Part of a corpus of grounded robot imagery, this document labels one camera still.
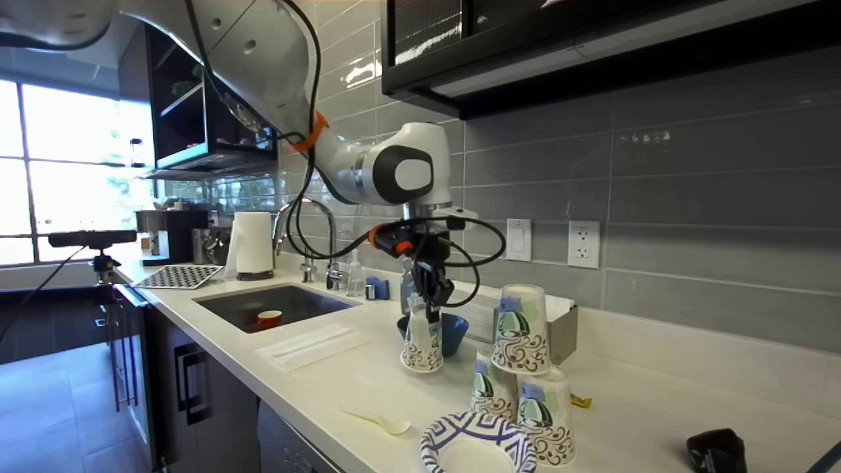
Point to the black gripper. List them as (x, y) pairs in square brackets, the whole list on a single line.
[(428, 255)]

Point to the patterned paper cup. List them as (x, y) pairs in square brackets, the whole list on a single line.
[(545, 415), (520, 343), (420, 343), (492, 389)]

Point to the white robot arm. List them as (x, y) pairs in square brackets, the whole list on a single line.
[(266, 53)]

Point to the red cup in sink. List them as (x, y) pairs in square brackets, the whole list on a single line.
[(269, 318)]

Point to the blue bowl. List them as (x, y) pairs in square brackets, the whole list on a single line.
[(452, 330)]

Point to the blue sponge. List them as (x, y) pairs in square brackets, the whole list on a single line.
[(375, 287)]

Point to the napkin holder with napkins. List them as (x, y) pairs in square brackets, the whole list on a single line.
[(561, 321)]

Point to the chrome sink faucet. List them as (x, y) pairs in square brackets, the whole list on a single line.
[(287, 230)]

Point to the kitchen sink basin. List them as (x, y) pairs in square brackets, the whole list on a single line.
[(295, 304)]

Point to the white plastic spoon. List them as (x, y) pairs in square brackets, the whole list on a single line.
[(385, 425)]

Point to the blue patterned paper plate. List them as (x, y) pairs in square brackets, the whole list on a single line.
[(473, 442)]

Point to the yellow small item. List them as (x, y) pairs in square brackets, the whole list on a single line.
[(580, 400)]

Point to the dark upper cabinet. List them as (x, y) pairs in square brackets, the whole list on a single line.
[(484, 57)]

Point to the coffee machine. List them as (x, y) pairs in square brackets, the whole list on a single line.
[(178, 235)]

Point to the dish drying mat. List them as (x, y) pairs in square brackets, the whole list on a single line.
[(178, 278)]

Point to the black small object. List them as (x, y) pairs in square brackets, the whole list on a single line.
[(716, 450)]

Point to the white light switch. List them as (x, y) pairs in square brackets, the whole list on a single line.
[(517, 238)]

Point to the white wall outlet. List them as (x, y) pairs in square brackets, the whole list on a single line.
[(583, 243)]

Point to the camera on tripod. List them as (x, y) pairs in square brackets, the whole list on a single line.
[(106, 301)]

